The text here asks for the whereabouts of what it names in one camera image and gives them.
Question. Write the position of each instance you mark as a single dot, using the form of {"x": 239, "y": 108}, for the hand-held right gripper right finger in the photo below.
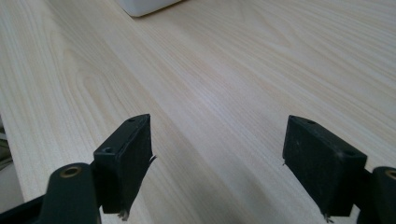
{"x": 320, "y": 168}

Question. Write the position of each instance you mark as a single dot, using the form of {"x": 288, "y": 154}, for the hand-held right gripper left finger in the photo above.
{"x": 124, "y": 161}

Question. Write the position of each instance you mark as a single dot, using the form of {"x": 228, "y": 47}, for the white plastic storage box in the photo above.
{"x": 146, "y": 6}

